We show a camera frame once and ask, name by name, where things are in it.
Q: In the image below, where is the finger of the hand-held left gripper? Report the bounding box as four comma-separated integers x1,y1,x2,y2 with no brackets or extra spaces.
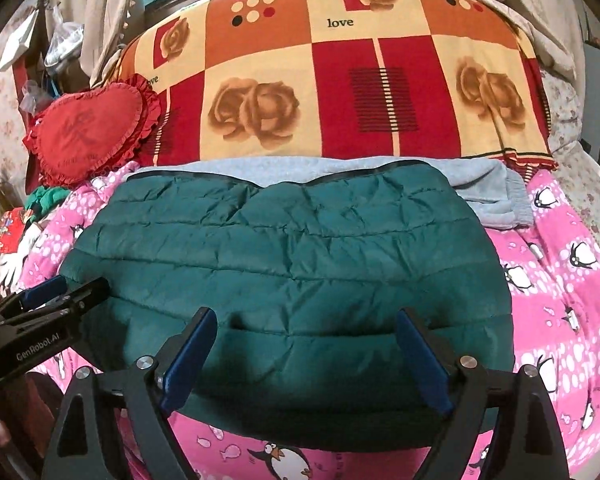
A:
0,276,112,332
17,274,70,312

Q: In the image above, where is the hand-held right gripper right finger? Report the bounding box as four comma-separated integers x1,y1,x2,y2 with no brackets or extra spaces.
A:
397,307,571,480

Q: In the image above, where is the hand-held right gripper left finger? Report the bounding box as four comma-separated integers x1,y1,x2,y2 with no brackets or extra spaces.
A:
42,306,218,480

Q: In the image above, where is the green puffer jacket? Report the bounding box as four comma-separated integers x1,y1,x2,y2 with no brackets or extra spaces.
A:
57,159,516,453

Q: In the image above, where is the red printed cloth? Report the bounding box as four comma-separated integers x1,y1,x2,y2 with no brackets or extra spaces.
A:
0,207,46,288

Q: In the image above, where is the green cloth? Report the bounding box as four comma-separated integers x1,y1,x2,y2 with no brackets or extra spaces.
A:
22,185,65,218

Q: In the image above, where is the pink penguin blanket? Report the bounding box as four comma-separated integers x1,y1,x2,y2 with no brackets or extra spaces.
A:
17,162,600,480

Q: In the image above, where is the red heart pillow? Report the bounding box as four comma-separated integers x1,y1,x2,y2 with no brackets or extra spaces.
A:
22,74,168,188

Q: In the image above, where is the grey sweatshirt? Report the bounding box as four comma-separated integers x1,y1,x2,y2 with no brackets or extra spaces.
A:
125,156,535,228

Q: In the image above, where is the floral bedsheet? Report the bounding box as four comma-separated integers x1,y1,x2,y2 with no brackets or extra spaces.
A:
540,67,600,271

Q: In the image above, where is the clear plastic bag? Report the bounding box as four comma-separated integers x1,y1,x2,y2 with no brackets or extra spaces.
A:
42,20,87,70

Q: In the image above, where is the red orange rose blanket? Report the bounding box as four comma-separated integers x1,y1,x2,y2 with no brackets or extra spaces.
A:
115,0,558,181

